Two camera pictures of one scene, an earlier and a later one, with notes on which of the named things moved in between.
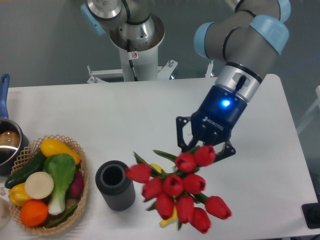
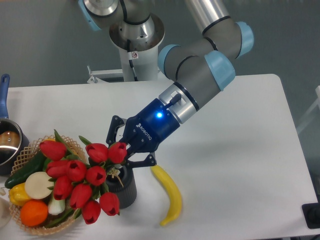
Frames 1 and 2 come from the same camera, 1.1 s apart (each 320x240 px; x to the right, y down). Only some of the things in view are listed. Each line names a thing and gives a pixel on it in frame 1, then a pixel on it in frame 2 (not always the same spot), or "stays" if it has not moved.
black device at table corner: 311,213 stays
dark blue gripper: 212,123 → 144,132
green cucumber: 35,164 stays
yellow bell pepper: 18,195 stays
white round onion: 39,185 stays
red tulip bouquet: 171,187 → 81,182
